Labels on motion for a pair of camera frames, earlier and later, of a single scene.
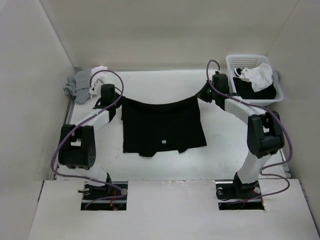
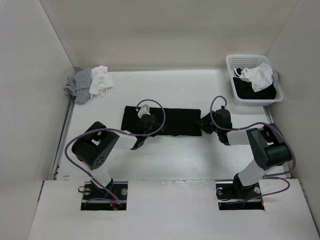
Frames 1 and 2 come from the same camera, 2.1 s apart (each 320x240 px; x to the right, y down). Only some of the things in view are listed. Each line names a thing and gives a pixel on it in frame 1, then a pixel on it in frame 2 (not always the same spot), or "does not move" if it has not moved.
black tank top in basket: x=246 y=90 does not move
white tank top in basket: x=261 y=76 does not move
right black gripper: x=202 y=94 to x=204 y=122
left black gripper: x=119 y=103 to x=157 y=125
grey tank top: x=79 y=86 does not move
